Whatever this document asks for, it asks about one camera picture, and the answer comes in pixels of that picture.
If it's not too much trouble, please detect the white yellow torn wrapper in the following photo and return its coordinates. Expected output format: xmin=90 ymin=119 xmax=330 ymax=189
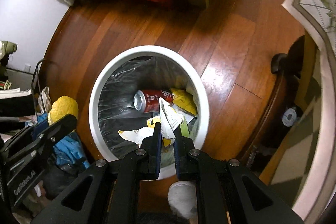
xmin=118 ymin=116 xmax=179 ymax=151

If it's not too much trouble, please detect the red soda can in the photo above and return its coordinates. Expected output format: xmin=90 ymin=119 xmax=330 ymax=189
xmin=133 ymin=89 xmax=173 ymax=113

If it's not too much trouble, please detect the yellow snack wrapper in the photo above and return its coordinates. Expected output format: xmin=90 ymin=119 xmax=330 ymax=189
xmin=170 ymin=88 xmax=198 ymax=115

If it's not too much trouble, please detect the torn white carton box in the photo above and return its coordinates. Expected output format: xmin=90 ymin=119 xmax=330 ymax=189
xmin=159 ymin=98 xmax=184 ymax=148

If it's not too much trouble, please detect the white round trash bin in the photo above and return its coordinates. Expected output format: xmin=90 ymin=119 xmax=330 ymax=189
xmin=88 ymin=45 xmax=210 ymax=180

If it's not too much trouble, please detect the grey slipper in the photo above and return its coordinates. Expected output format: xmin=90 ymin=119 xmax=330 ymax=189
xmin=167 ymin=181 xmax=198 ymax=220

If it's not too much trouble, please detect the blue jacket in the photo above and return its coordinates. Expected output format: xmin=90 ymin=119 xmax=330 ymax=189
xmin=31 ymin=113 xmax=90 ymax=169

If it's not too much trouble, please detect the yellow plush item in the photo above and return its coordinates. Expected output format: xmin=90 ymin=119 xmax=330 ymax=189
xmin=47 ymin=96 xmax=79 ymax=125

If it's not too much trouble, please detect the white checked tablecloth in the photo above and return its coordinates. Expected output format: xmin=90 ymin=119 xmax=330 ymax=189
xmin=270 ymin=0 xmax=336 ymax=224

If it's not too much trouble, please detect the dark wooden table frame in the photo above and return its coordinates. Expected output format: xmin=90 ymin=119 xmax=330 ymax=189
xmin=238 ymin=35 xmax=317 ymax=176

